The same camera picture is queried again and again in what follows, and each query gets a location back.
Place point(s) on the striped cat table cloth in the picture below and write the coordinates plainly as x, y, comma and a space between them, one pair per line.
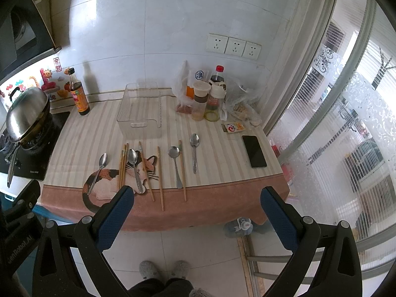
224, 188

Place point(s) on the red box on sill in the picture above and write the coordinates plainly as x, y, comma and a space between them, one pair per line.
286, 168

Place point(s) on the grey slipper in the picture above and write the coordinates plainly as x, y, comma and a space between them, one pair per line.
180, 270
148, 270

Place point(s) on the soy sauce bottle orange label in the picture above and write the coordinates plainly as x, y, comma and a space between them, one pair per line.
78, 93

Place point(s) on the steel wok lid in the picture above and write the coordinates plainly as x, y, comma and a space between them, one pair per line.
26, 111

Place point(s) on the jar with cream lid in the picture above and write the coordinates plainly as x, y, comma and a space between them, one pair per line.
201, 93

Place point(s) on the right grey slipper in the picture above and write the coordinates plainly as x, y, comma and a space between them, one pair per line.
180, 270

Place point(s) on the middle wall socket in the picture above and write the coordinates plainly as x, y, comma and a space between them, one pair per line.
235, 47

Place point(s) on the crumpled plastic bag right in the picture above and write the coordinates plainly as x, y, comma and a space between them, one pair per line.
239, 101

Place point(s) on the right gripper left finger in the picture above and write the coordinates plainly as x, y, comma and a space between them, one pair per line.
94, 234

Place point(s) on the wall socket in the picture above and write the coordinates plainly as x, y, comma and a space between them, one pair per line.
216, 43
235, 47
251, 51

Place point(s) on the colourful wall stickers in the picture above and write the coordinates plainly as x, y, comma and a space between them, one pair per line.
47, 74

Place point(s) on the steel spoon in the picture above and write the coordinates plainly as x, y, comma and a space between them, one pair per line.
133, 160
174, 153
102, 164
194, 142

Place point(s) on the left wall socket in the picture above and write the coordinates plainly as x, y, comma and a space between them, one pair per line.
216, 43

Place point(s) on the blue slipper under table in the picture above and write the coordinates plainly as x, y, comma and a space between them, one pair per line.
239, 227

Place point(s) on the dark bottle red cap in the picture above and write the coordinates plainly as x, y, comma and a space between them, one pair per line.
217, 76

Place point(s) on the black smartphone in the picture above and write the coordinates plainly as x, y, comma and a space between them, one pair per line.
254, 151

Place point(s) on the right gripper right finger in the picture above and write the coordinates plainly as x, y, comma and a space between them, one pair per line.
298, 234

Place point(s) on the range hood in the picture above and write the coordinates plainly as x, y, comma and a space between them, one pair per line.
26, 36

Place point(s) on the left grey slipper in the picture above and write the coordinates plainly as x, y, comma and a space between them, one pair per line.
148, 270

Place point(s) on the clear plastic bag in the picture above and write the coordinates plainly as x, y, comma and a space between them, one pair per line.
183, 92

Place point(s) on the oil bottle white lid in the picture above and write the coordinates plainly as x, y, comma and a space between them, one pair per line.
215, 101

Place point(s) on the clear plastic organizer bin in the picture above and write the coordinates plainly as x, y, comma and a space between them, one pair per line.
140, 112

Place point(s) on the right wall socket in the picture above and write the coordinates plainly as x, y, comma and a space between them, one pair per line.
251, 51

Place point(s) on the black gas stove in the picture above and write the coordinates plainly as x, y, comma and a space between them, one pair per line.
32, 159

